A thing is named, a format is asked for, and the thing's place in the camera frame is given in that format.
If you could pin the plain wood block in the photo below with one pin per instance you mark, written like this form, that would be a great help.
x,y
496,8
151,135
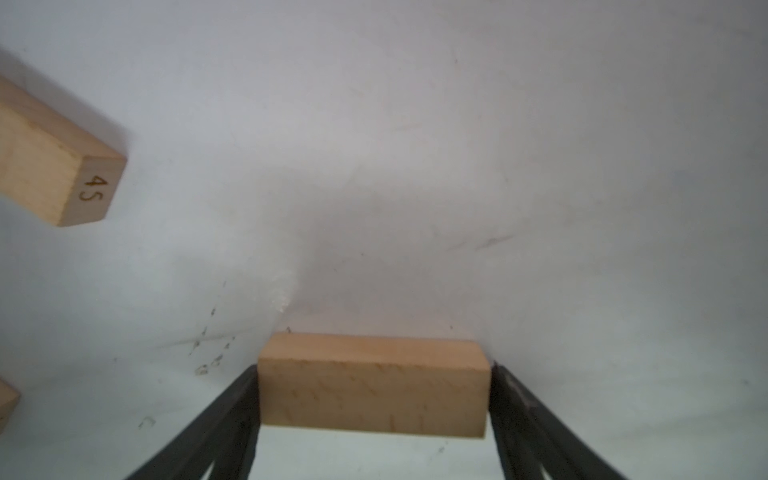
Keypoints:
x,y
9,400
433,387

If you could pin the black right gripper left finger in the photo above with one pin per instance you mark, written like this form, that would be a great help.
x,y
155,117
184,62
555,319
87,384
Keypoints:
x,y
218,444

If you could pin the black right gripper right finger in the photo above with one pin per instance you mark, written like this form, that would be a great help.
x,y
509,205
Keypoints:
x,y
532,443

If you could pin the numbered long wood block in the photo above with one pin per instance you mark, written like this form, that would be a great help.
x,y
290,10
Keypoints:
x,y
51,166

